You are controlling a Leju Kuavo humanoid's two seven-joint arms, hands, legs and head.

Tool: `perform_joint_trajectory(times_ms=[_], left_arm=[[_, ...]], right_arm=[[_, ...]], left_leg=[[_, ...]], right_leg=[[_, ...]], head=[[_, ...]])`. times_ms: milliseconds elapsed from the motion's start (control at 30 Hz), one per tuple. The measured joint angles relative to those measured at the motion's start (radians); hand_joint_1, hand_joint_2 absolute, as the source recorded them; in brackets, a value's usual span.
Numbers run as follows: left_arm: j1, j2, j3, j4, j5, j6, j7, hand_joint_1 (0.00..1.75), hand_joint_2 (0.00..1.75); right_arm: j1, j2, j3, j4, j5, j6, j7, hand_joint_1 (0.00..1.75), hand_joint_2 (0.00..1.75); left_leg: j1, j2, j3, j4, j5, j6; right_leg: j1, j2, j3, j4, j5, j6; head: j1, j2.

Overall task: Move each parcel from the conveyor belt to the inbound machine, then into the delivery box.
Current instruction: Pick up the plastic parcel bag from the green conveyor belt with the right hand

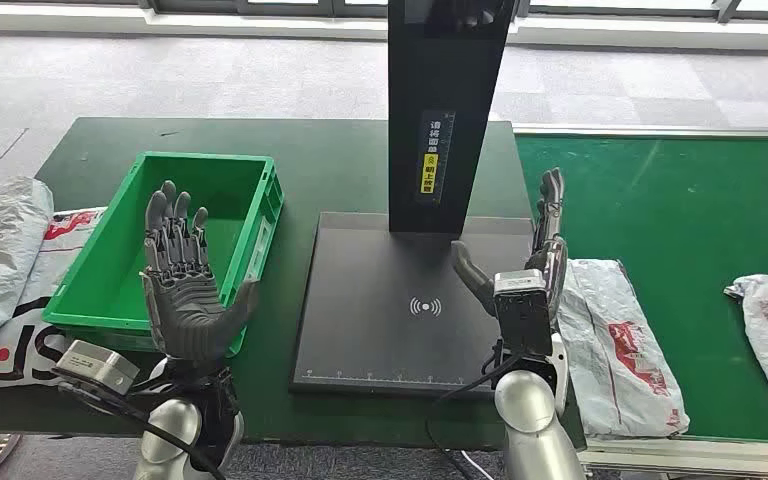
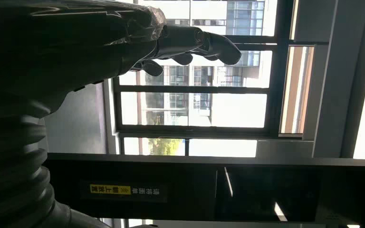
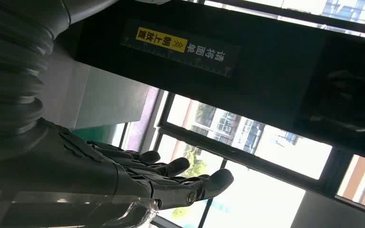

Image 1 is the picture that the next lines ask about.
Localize dark window frame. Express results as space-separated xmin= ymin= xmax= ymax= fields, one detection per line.
xmin=0 ymin=0 xmax=768 ymax=24

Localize grey parcel bag red print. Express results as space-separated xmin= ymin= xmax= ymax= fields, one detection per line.
xmin=558 ymin=258 xmax=691 ymax=440

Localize black inbound scanner machine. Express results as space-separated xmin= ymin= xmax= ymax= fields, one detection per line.
xmin=289 ymin=0 xmax=569 ymax=402

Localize dark green table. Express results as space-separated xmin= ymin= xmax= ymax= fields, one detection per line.
xmin=0 ymin=117 xmax=587 ymax=452

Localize crumpled grey parcel bag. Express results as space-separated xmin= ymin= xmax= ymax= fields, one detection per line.
xmin=0 ymin=176 xmax=55 ymax=342

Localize black left camera cable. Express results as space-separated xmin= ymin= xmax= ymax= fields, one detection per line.
xmin=52 ymin=372 xmax=228 ymax=480

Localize green plastic crate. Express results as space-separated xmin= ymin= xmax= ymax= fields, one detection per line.
xmin=41 ymin=150 xmax=286 ymax=359

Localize black yellow label sticker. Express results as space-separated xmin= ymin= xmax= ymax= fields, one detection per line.
xmin=415 ymin=111 xmax=457 ymax=205

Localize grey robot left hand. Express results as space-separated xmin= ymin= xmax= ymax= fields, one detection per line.
xmin=140 ymin=178 xmax=261 ymax=364

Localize white window sill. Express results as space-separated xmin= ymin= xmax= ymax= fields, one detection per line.
xmin=0 ymin=5 xmax=768 ymax=53

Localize black camera cable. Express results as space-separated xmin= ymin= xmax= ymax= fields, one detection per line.
xmin=423 ymin=354 xmax=524 ymax=480
xmin=52 ymin=372 xmax=228 ymax=480

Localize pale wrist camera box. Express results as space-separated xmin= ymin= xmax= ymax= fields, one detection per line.
xmin=493 ymin=269 xmax=556 ymax=359
xmin=54 ymin=339 xmax=140 ymax=397

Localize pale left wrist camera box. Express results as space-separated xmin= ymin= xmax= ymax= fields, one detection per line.
xmin=54 ymin=339 xmax=140 ymax=397

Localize black right camera cable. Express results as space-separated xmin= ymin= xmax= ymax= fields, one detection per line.
xmin=423 ymin=354 xmax=524 ymax=480

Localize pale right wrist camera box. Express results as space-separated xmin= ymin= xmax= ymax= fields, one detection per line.
xmin=493 ymin=269 xmax=556 ymax=359

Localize white cable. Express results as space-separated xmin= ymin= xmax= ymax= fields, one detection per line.
xmin=460 ymin=450 xmax=495 ymax=480

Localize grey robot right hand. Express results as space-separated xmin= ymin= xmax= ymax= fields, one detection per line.
xmin=451 ymin=167 xmax=569 ymax=326

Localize white bag black letters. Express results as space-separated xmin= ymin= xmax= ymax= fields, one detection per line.
xmin=0 ymin=207 xmax=107 ymax=389

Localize green conveyor belt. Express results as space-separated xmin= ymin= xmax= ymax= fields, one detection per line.
xmin=515 ymin=135 xmax=768 ymax=444

